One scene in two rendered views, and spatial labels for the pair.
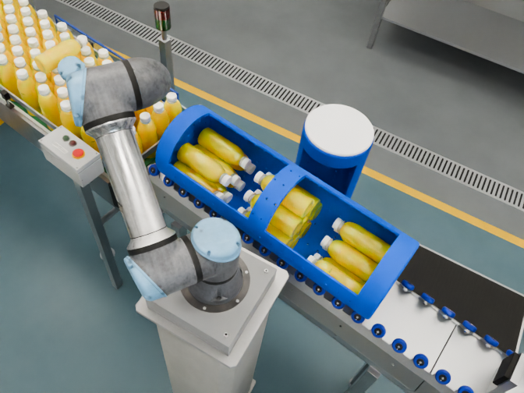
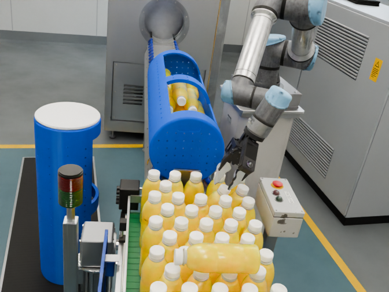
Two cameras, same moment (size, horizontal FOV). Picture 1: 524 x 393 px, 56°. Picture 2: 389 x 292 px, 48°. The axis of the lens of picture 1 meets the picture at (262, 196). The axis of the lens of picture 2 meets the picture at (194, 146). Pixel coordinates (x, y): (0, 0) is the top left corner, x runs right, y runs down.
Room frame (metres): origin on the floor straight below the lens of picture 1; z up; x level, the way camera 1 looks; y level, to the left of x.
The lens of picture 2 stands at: (2.07, 1.42, 1.86)
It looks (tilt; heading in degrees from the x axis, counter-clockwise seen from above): 27 degrees down; 230
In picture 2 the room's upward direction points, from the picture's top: 8 degrees clockwise
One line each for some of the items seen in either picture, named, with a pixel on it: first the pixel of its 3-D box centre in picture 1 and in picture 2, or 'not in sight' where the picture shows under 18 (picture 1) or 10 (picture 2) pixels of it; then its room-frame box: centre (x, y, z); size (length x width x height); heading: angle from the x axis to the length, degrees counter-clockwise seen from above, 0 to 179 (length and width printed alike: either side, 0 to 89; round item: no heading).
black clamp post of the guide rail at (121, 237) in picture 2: not in sight; (122, 230); (1.49, 0.44, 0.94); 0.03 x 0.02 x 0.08; 59
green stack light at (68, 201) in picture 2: (163, 21); (70, 193); (1.69, 0.50, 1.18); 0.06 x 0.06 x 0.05
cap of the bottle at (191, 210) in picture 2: not in sight; (191, 210); (1.36, 0.62, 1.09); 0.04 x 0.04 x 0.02
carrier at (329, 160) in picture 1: (319, 194); (68, 198); (1.39, -0.27, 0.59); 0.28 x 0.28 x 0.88
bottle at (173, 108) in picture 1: (173, 115); (151, 199); (1.36, 0.40, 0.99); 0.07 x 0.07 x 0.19
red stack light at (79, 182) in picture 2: (161, 12); (70, 179); (1.69, 0.50, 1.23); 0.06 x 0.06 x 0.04
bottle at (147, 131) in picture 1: (147, 136); (192, 200); (1.24, 0.47, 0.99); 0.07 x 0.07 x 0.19
